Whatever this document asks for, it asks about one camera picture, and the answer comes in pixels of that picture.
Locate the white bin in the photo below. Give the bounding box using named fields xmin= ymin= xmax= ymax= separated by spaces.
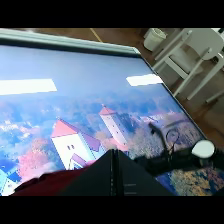
xmin=143 ymin=28 xmax=168 ymax=52

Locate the silver frame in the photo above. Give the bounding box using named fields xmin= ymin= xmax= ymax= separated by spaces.
xmin=0 ymin=28 xmax=142 ymax=58

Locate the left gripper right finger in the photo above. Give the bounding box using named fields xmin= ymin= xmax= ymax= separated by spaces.
xmin=115 ymin=149 xmax=174 ymax=197

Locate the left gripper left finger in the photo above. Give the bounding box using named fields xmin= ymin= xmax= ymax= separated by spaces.
xmin=59 ymin=149 xmax=117 ymax=197

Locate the white chair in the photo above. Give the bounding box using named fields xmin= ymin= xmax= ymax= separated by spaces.
xmin=152 ymin=28 xmax=224 ymax=104

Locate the black cable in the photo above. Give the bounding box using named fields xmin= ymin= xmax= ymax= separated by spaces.
xmin=165 ymin=129 xmax=182 ymax=156

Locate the red garment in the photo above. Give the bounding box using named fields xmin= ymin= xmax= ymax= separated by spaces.
xmin=11 ymin=161 xmax=99 ymax=197

